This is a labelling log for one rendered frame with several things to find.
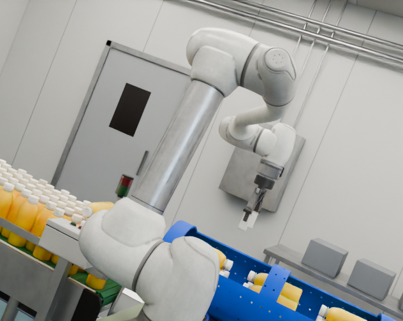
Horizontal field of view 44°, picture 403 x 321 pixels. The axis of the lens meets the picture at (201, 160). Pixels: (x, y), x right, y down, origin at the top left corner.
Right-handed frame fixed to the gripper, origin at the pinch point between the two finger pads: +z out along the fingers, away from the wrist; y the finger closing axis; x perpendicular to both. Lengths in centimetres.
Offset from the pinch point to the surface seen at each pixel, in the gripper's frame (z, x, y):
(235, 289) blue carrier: 19.9, -7.5, -15.1
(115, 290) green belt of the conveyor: 42, 36, -10
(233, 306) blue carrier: 25.6, -9.2, -15.0
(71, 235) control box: 23, 49, -35
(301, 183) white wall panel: -20, 14, 328
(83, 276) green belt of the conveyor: 42, 48, -14
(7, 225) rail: 35, 83, -22
